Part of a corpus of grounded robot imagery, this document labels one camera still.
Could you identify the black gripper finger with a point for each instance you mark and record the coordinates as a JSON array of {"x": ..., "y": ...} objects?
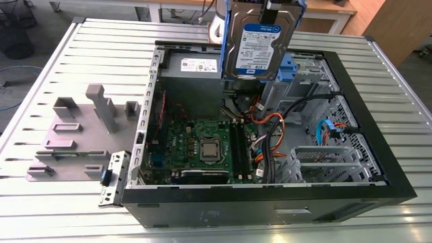
[{"x": 270, "y": 17}]

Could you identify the hard disk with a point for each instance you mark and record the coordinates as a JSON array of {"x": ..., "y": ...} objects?
[{"x": 260, "y": 45}]

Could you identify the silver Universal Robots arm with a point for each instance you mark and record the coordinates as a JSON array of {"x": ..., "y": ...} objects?
[{"x": 216, "y": 27}]

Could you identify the metal disk bay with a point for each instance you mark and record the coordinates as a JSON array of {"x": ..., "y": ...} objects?
[{"x": 330, "y": 164}]

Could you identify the wooden desk white legs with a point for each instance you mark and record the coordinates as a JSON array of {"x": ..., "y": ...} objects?
[{"x": 317, "y": 25}]

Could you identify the blue drive cage latch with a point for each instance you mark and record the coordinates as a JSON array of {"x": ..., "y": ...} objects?
[{"x": 288, "y": 71}]

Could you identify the metal drive cage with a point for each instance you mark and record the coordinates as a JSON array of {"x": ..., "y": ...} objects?
[{"x": 293, "y": 91}]

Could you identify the wooden cabinet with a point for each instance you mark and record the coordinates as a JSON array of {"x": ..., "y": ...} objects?
[{"x": 397, "y": 25}]

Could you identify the grey power supply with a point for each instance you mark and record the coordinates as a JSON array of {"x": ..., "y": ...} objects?
[{"x": 192, "y": 96}]

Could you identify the CPU socket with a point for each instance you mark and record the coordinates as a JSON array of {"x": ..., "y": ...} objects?
[{"x": 210, "y": 139}]

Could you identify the black RAM slot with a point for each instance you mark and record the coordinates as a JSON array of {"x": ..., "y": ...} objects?
[
  {"x": 234, "y": 149},
  {"x": 244, "y": 149}
]

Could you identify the silver CPU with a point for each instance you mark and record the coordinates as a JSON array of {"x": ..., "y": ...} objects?
[{"x": 209, "y": 149}]

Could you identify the green motherboard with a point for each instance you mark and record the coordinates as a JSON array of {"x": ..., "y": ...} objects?
[{"x": 181, "y": 141}]

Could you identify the black graphics card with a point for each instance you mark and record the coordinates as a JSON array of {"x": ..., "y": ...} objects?
[{"x": 205, "y": 177}]

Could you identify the grey parts rack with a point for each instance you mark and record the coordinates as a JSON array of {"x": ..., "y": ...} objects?
[{"x": 90, "y": 136}]

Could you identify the black PC case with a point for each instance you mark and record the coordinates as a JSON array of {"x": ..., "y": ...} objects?
[{"x": 236, "y": 205}]

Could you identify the black waste bin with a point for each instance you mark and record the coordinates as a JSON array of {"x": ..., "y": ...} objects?
[{"x": 18, "y": 45}]

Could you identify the white desk frame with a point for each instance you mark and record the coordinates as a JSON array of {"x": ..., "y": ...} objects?
[{"x": 153, "y": 14}]

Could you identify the metal expansion slot bracket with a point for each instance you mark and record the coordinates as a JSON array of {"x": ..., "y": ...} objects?
[{"x": 117, "y": 162}]

